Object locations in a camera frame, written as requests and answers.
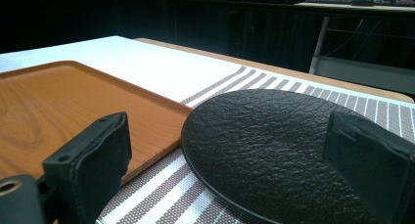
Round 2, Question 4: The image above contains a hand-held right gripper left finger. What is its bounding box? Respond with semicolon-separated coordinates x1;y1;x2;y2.
42;111;133;224

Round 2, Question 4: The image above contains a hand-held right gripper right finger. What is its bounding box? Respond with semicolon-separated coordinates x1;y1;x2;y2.
323;111;415;224

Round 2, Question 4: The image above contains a black textured round plate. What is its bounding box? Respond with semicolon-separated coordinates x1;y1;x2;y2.
180;88;386;224

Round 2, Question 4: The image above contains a wooden tray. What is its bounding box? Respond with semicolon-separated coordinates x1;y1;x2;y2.
0;60;194;186

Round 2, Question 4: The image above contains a striped placemat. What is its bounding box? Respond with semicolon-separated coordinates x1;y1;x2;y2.
96;65;415;224

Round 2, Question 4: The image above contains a background desk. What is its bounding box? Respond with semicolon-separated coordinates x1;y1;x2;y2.
293;1;415;95

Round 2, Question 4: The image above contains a black keyboard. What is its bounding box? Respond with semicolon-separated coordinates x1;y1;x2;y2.
304;0;415;8

